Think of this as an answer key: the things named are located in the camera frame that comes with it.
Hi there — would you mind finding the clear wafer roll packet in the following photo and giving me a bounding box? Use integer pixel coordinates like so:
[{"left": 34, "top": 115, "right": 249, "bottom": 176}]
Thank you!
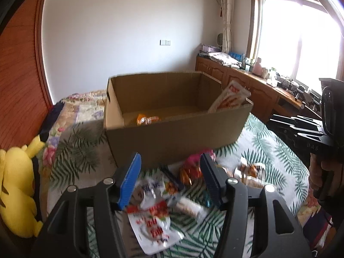
[{"left": 172, "top": 195, "right": 209, "bottom": 219}]

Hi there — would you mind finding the wooden headboard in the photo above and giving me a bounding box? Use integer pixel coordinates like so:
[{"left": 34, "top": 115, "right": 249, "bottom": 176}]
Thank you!
[{"left": 0, "top": 0, "right": 56, "bottom": 151}]

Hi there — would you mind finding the dark cloth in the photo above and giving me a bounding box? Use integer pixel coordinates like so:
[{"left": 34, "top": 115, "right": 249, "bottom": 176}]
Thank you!
[{"left": 39, "top": 102, "right": 66, "bottom": 142}]

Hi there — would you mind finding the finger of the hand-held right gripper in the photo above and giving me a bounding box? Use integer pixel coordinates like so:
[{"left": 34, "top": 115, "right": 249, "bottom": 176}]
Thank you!
[
  {"left": 269, "top": 114, "right": 323, "bottom": 130},
  {"left": 274, "top": 127, "right": 326, "bottom": 141}
]

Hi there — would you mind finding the person's right hand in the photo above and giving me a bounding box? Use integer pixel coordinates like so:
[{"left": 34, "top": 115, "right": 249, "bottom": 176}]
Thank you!
[{"left": 309, "top": 153, "right": 337, "bottom": 194}]

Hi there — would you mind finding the leaf print bed sheet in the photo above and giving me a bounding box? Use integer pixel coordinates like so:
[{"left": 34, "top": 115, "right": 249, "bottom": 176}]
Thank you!
[{"left": 40, "top": 112, "right": 321, "bottom": 258}]

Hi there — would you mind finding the folded patterned cloth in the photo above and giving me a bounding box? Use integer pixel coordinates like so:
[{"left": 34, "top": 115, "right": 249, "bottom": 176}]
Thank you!
[{"left": 208, "top": 52, "right": 240, "bottom": 66}]

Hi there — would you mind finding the white blue snack packet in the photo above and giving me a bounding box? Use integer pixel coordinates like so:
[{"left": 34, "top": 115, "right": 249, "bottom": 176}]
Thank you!
[{"left": 133, "top": 176, "right": 166, "bottom": 210}]

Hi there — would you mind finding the floral quilt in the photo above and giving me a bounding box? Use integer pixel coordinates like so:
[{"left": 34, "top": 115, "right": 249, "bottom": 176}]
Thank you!
[{"left": 40, "top": 90, "right": 108, "bottom": 165}]

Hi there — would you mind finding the small red orange snack packet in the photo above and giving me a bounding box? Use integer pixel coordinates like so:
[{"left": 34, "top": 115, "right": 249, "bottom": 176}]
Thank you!
[{"left": 165, "top": 181, "right": 181, "bottom": 195}]

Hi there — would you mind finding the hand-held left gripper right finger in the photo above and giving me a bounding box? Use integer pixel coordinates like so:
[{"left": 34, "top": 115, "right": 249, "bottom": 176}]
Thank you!
[{"left": 200, "top": 153, "right": 313, "bottom": 258}]

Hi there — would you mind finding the yellow plush toy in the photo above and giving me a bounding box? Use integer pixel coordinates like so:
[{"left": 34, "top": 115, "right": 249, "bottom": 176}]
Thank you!
[{"left": 0, "top": 136, "right": 45, "bottom": 238}]

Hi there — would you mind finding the orange foil snack packet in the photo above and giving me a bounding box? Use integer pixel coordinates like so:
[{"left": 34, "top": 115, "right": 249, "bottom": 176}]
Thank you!
[{"left": 180, "top": 164, "right": 204, "bottom": 187}]

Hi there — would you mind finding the brown cardboard box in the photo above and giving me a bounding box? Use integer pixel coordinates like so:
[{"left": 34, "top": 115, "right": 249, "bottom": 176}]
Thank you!
[{"left": 103, "top": 71, "right": 253, "bottom": 169}]

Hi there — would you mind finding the pink bottle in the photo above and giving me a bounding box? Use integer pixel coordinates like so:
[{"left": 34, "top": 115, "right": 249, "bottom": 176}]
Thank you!
[{"left": 253, "top": 57, "right": 264, "bottom": 76}]

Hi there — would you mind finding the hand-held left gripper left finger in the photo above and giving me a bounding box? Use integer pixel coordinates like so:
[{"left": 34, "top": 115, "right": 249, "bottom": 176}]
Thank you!
[{"left": 34, "top": 152, "right": 142, "bottom": 258}]

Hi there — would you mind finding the wooden desk with clutter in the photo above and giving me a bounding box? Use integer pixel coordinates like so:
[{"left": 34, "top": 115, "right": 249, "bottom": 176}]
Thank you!
[{"left": 195, "top": 55, "right": 318, "bottom": 124}]

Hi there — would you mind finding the white orange snack packet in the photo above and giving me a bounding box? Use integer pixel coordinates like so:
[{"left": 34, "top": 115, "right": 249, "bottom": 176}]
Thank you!
[{"left": 233, "top": 157, "right": 266, "bottom": 189}]

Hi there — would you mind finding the pink box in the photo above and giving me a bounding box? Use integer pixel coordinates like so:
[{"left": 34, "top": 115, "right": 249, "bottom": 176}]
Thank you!
[{"left": 200, "top": 44, "right": 221, "bottom": 53}]

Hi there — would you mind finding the pink snack packet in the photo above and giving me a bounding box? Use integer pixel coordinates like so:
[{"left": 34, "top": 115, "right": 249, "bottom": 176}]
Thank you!
[{"left": 185, "top": 149, "right": 215, "bottom": 167}]

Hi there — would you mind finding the wooden framed window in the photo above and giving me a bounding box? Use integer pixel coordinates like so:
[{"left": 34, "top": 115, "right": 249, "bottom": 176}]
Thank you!
[{"left": 249, "top": 0, "right": 344, "bottom": 92}]

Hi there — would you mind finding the tall white red snack packet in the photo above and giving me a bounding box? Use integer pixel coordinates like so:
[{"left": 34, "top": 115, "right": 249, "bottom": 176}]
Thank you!
[{"left": 207, "top": 80, "right": 252, "bottom": 113}]

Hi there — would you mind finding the beige curtain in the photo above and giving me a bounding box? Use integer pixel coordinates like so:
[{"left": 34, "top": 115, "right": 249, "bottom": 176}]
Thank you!
[{"left": 217, "top": 0, "right": 236, "bottom": 54}]

